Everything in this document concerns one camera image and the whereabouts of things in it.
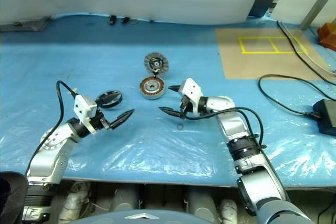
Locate orange brown block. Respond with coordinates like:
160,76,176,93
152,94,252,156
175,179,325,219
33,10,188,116
317,23,336,50

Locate white wrapped robot foot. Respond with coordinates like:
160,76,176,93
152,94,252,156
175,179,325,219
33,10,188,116
59,180,91,222
219,199,238,224

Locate black fabric strap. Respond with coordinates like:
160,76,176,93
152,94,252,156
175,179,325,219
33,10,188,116
0,171,29,224

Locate black power adapter cable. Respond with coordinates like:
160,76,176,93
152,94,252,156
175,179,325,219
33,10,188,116
258,73,336,119

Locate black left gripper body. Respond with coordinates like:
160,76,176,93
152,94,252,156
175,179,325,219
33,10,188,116
90,106,111,132

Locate grey power strip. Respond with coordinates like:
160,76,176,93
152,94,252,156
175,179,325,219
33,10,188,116
0,16,52,33

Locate black motor ring cover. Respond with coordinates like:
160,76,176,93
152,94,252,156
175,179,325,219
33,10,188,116
94,90,123,109

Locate black power adapter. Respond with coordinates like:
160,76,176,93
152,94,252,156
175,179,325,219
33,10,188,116
312,99,336,137

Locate grey robot torso silver chevron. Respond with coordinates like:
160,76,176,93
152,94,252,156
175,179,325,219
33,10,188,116
78,209,203,224

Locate pale grey cable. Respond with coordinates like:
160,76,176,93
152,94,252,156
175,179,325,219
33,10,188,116
280,24,336,75

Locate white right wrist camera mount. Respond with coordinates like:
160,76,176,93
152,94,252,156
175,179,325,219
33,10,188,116
178,78,204,116

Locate silver motor stator copper coils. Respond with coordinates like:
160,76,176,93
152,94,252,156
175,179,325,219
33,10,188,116
138,76,166,101

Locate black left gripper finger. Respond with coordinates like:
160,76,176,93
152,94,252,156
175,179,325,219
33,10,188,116
108,113,132,131
114,109,135,121

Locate long black cable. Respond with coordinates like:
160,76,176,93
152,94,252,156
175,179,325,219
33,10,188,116
277,20,336,87

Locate blue plastic table cover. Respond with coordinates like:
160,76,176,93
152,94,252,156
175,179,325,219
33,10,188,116
0,11,336,189

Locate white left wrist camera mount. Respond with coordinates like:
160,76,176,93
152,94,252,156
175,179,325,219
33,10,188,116
73,94,102,133

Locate silver finned motor end disc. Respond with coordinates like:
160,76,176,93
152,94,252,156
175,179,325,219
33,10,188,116
143,52,170,76

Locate grey aluminium post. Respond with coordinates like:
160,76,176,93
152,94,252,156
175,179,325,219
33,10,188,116
299,0,336,31

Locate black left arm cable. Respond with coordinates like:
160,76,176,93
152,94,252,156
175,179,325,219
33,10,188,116
25,80,79,176

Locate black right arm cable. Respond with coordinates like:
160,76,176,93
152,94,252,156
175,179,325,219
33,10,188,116
181,106,291,201

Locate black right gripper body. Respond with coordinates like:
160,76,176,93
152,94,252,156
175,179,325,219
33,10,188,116
180,94,196,116

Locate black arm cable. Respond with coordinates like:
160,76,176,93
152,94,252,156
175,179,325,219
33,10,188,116
25,80,79,176
181,106,291,201

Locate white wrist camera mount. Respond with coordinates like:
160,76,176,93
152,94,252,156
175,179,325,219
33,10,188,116
73,94,102,133
178,78,204,116

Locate brown cardboard sheet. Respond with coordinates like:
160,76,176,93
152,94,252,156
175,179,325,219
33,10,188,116
215,28,333,80

